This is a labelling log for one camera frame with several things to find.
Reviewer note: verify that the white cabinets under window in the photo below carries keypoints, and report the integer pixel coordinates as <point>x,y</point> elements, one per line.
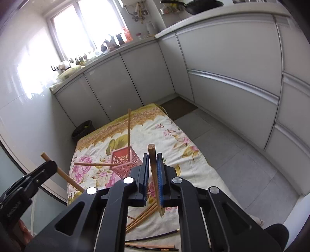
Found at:
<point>109,80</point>

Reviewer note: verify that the row of small seasoning bottles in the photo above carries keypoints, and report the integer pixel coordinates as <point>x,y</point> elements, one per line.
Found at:
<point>82,58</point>

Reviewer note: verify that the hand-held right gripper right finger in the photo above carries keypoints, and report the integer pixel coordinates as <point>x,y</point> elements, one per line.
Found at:
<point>160,180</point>

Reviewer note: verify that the orange packet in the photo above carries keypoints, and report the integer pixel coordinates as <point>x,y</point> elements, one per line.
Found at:
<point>127,35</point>

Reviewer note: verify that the kitchen window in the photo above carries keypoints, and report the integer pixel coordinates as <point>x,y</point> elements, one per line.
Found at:
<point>82,26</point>

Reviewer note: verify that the wall rack with bottles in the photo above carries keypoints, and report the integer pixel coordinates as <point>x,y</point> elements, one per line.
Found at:
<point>170,9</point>

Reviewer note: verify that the white kettle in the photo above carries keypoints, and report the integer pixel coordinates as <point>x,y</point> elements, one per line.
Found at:
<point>150,29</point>

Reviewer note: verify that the black wok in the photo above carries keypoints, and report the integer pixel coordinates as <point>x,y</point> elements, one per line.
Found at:
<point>203,6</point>

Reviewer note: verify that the person's left hand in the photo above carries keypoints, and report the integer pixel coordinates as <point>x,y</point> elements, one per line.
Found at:
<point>23,231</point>

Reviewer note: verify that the dark woven trash bin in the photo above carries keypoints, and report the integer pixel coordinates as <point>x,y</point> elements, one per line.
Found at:
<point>83,130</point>

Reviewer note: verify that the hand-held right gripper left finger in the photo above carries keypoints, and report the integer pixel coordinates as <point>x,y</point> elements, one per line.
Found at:
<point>145,178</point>

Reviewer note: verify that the small glass jar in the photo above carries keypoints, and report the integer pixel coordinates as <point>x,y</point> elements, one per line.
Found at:
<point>139,36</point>

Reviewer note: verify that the white cabinets with drawers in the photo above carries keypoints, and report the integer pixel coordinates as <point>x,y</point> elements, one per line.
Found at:
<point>230,60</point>

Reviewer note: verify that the light wooden chopstick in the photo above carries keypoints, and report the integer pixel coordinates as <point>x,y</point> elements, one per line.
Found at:
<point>70,181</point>
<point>129,128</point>
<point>153,161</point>
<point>92,164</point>
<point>143,208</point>
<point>141,215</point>
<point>143,218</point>

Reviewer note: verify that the person's dark trouser leg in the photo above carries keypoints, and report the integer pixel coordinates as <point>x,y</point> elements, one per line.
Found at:
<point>277,238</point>

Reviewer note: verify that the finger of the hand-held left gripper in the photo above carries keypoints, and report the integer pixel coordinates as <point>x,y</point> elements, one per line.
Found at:
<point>44,170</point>

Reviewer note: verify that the floral printed blanket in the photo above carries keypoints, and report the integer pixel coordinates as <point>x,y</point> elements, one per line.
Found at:
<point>169,135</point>

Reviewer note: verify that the pale green bowl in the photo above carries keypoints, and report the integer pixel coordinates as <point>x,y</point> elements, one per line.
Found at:
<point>69,73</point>

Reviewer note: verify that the pink perforated utensil basket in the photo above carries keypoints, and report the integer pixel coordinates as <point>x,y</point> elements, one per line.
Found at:
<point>121,157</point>

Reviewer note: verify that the white kitchen countertop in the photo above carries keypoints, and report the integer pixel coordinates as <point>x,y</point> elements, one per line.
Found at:
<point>169,30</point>

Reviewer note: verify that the brown floor mat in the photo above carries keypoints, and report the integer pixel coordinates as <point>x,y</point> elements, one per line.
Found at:
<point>179,106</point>

